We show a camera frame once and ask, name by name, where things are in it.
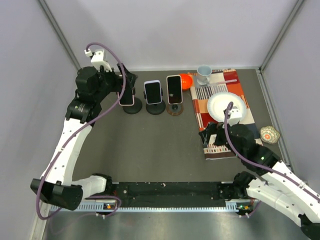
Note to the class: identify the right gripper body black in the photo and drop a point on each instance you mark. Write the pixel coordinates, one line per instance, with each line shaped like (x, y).
(219, 128)

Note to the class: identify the phone with pink case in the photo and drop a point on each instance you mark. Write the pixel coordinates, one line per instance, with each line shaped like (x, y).
(127, 98)

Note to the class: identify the phone with lavender case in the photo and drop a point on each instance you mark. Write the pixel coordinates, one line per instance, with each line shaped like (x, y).
(153, 92)

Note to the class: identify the black clamp phone stand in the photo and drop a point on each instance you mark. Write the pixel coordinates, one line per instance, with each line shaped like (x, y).
(155, 108)

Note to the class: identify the phone with white case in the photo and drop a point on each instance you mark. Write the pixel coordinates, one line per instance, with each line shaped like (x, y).
(174, 89)

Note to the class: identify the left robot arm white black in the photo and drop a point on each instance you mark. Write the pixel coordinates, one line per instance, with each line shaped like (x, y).
(56, 185)

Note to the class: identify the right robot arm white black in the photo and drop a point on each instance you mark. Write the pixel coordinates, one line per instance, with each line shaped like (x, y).
(268, 178)

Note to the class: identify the wooden base phone stand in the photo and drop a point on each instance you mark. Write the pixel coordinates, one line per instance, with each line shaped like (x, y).
(174, 109)

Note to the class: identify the white plate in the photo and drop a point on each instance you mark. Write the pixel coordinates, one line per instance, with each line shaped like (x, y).
(218, 103)

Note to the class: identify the patchwork placemat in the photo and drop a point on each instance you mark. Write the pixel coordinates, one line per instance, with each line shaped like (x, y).
(201, 94)

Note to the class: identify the small patterned bowl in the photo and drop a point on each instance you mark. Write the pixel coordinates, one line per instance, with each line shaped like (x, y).
(268, 134)

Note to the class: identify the orange bowl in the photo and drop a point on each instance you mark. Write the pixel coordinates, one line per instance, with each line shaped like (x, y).
(186, 81)

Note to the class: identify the light blue cup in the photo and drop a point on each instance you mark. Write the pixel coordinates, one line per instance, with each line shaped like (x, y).
(203, 74)

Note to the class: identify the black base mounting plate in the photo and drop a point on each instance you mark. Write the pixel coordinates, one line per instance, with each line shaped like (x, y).
(173, 194)

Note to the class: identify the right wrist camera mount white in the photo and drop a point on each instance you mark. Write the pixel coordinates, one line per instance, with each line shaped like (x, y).
(232, 116)

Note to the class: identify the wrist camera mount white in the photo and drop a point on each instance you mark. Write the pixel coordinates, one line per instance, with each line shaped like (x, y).
(232, 116)
(98, 60)

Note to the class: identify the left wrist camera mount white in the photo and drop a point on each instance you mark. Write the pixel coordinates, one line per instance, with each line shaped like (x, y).
(98, 60)

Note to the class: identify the pink handled knife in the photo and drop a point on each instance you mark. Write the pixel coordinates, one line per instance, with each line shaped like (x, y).
(224, 82)

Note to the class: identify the slotted cable duct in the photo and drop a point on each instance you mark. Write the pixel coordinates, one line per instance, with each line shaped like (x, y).
(107, 206)

